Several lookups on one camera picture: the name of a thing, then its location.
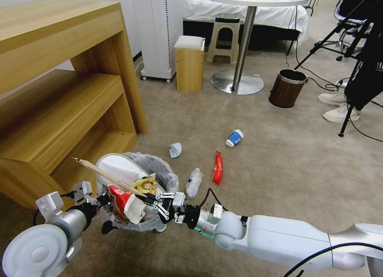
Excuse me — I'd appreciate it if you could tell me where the white tower appliance on wheels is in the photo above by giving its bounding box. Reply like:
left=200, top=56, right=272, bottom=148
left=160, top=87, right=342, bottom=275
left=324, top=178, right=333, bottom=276
left=131, top=0, right=184, bottom=84

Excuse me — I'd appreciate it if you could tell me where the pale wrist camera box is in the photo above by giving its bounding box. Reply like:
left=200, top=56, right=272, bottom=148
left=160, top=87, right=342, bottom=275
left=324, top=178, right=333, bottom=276
left=73, top=181, right=93, bottom=204
left=172, top=192, right=189, bottom=210

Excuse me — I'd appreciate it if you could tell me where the large wooden shelf unit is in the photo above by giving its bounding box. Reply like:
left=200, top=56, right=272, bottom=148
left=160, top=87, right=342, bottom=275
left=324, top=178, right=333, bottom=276
left=0, top=0, right=149, bottom=211

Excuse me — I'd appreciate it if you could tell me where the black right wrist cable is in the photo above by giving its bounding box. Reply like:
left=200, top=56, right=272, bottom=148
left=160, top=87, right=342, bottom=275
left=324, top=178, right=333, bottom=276
left=191, top=187, right=229, bottom=213

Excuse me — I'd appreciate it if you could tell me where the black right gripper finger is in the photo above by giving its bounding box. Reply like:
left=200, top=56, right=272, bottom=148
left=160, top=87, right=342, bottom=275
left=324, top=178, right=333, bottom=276
left=146, top=200, right=172, bottom=226
left=140, top=192, right=178, bottom=206

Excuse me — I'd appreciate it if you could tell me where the brown woodgrain trash bin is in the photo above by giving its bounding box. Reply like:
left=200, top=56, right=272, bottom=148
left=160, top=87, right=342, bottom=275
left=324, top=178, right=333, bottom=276
left=268, top=69, right=308, bottom=109

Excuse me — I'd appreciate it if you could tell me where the wooden stool white cushion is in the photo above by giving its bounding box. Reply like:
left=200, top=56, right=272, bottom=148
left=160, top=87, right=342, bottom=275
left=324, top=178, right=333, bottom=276
left=173, top=35, right=207, bottom=93

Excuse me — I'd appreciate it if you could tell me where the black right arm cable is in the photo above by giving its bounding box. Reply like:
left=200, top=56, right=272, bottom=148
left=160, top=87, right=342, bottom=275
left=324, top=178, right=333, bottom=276
left=282, top=242, right=383, bottom=277

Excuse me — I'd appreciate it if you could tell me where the bed with white sheet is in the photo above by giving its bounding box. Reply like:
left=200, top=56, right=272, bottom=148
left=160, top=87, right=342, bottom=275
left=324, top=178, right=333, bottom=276
left=182, top=0, right=309, bottom=50

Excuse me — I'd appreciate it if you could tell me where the person's leg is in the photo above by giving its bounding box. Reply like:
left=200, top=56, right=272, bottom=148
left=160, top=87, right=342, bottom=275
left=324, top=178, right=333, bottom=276
left=343, top=8, right=383, bottom=111

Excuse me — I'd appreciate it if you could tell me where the long wooden stick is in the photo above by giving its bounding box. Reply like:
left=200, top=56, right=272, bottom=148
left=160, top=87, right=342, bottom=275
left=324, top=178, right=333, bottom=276
left=73, top=157, right=151, bottom=199

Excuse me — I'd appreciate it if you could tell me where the crumpled pale blue tissue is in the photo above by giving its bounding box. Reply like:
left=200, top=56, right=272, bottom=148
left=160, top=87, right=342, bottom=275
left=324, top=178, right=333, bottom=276
left=168, top=142, right=184, bottom=160

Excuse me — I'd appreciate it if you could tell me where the person's white shoe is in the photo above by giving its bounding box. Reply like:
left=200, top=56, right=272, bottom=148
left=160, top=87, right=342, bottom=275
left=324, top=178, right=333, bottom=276
left=322, top=103, right=361, bottom=123
left=317, top=91, right=348, bottom=106

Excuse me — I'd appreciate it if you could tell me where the white trash bin clear liner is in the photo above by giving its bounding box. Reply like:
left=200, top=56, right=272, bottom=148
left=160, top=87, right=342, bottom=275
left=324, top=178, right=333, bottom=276
left=95, top=151, right=180, bottom=233

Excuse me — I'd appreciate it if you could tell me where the red white paper carton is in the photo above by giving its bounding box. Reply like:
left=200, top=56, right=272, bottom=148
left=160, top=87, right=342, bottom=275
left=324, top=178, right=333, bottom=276
left=107, top=184, right=148, bottom=224

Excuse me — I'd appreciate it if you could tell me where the yellow snack packet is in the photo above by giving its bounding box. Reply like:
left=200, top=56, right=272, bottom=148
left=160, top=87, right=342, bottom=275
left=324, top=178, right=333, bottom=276
left=131, top=173, right=158, bottom=196

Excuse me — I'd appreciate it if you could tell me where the black tripod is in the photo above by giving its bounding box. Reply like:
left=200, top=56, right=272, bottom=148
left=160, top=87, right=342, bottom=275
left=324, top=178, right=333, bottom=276
left=294, top=0, right=383, bottom=138

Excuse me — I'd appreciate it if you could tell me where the red snack wrapper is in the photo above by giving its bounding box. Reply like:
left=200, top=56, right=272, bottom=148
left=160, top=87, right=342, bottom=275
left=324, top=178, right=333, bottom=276
left=211, top=150, right=225, bottom=186

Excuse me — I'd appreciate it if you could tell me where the blue white paper cup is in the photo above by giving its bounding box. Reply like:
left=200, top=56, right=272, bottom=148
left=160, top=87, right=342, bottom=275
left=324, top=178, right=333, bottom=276
left=225, top=128, right=245, bottom=148

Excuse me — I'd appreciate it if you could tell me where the beige plastic stool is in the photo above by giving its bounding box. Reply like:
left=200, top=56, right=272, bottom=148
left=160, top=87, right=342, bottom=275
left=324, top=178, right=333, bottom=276
left=207, top=16, right=242, bottom=65

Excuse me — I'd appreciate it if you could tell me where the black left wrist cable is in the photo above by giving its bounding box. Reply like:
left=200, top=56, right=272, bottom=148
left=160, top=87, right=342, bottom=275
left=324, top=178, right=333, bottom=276
left=32, top=191, right=79, bottom=227

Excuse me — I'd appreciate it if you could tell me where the round white pedestal table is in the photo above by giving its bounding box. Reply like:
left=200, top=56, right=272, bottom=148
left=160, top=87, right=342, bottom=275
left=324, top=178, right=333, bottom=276
left=204, top=0, right=310, bottom=96

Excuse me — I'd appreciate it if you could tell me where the black floor cable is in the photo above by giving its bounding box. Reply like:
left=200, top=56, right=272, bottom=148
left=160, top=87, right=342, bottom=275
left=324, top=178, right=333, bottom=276
left=283, top=2, right=383, bottom=141

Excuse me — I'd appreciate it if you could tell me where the white crumpled paper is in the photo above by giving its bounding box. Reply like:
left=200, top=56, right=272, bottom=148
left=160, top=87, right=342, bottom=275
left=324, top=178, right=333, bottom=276
left=97, top=155, right=145, bottom=185

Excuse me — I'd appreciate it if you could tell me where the black office chair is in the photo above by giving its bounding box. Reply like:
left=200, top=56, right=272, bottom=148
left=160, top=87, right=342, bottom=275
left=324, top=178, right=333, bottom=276
left=332, top=0, right=378, bottom=62

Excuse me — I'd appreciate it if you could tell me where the crumpled clear plastic bottle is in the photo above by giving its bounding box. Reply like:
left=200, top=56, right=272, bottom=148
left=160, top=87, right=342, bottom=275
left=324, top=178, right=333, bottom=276
left=184, top=167, right=204, bottom=199

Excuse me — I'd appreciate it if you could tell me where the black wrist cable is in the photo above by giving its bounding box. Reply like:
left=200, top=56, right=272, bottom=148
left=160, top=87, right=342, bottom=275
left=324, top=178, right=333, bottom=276
left=191, top=187, right=229, bottom=213
left=32, top=191, right=79, bottom=227

